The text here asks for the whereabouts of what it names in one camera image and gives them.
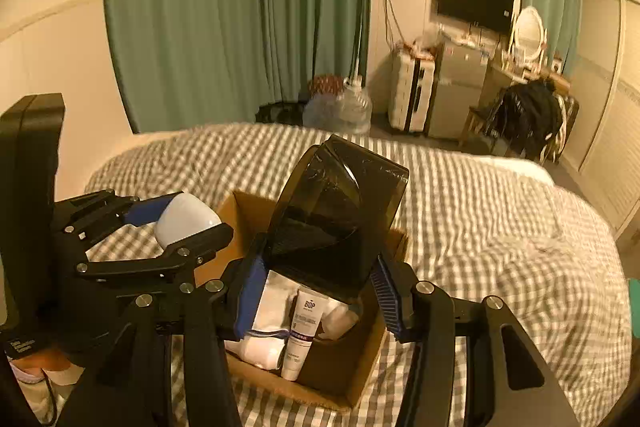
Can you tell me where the brown cardboard box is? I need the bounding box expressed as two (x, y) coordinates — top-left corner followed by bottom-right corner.
(192, 191), (408, 413)

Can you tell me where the white cream tube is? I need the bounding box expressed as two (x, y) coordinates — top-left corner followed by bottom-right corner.
(280, 286), (331, 382)

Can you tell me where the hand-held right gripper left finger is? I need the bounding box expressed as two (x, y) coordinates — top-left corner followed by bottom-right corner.
(60, 253), (267, 427)

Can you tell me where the wall cable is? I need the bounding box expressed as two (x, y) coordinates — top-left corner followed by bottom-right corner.
(382, 0), (409, 50)

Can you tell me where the black jacket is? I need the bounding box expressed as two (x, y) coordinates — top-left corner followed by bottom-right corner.
(487, 77), (566, 160)

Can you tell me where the black bag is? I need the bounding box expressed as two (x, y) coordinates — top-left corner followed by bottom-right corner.
(255, 101), (309, 126)

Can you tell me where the wooden chair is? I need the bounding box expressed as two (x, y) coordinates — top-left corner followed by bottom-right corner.
(460, 97), (581, 164)

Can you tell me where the brown patterned basket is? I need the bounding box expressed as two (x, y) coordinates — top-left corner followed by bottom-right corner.
(306, 74), (349, 96)

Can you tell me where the wooden dressing table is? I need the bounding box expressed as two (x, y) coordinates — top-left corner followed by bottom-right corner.
(487, 59), (573, 95)

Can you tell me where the white suitcase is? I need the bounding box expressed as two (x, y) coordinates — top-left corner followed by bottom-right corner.
(389, 49), (439, 132)

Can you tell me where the checkered blanket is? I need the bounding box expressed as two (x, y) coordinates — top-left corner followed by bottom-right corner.
(85, 122), (633, 427)

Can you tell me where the white oval mirror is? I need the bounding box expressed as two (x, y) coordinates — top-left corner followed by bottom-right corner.
(509, 6), (547, 68)

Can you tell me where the clear plastic bag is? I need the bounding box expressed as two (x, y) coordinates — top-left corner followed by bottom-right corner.
(420, 27), (449, 52)

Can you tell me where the white louvered wardrobe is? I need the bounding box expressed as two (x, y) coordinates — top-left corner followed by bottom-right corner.
(577, 0), (640, 234)

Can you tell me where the white rounded object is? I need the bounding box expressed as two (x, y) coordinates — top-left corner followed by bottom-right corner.
(157, 193), (223, 248)

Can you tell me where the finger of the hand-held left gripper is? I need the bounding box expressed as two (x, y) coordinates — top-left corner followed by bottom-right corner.
(52, 189), (188, 254)
(75, 224), (235, 287)

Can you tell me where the clear water jug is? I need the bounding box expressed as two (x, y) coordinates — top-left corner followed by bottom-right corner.
(302, 77), (373, 136)

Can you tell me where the wide green curtain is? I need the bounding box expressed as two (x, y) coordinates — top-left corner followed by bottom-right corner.
(100, 0), (373, 135)

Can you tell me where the silver small fridge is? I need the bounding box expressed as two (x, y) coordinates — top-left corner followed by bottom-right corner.
(427, 39), (493, 140)

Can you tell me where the dark translucent plastic container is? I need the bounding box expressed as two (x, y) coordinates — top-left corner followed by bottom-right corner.
(262, 134), (411, 306)

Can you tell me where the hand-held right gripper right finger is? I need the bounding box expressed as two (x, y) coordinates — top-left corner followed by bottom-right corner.
(370, 254), (574, 427)

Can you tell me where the teal stool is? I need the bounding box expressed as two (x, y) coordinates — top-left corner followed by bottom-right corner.
(627, 277), (640, 338)

